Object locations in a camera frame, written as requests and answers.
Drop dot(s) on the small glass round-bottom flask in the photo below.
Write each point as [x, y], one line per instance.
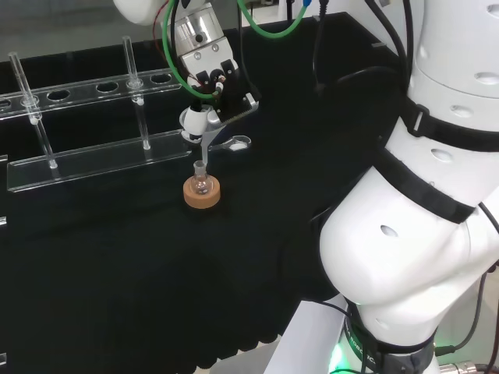
[202, 186]

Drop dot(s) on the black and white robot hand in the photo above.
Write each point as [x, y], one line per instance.
[230, 99]

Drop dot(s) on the glass weighing funnel with powder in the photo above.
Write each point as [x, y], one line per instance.
[238, 147]

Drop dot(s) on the clear acrylic funnel stand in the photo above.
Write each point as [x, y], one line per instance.
[97, 163]

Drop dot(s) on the clear plastic funnel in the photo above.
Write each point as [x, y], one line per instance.
[204, 156]

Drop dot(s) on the black bench cloth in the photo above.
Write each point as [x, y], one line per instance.
[117, 272]

